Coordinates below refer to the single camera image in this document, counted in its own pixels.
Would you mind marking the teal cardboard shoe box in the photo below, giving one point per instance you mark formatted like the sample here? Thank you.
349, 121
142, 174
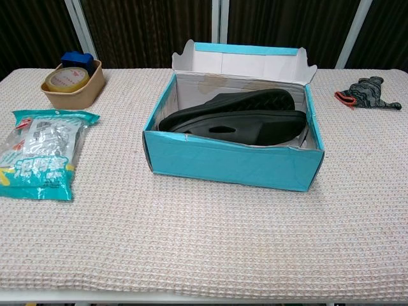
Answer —
223, 162

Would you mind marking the white metal partition post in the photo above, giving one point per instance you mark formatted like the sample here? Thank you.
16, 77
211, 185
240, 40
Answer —
220, 32
82, 28
354, 32

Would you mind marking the teal snack bag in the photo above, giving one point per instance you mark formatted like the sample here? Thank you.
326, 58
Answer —
41, 153

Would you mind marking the grey patterned sock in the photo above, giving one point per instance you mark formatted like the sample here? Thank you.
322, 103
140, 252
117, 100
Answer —
366, 92

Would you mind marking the blue plastic block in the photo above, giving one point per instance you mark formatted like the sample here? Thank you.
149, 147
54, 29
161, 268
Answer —
75, 59

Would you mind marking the black rubber slipper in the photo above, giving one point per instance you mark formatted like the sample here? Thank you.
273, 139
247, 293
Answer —
191, 122
255, 100

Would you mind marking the beige waffle tablecloth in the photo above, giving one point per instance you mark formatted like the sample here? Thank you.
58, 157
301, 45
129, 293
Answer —
204, 239

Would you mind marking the clear packing tape roll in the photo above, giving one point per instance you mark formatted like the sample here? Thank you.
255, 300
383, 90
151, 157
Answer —
52, 79

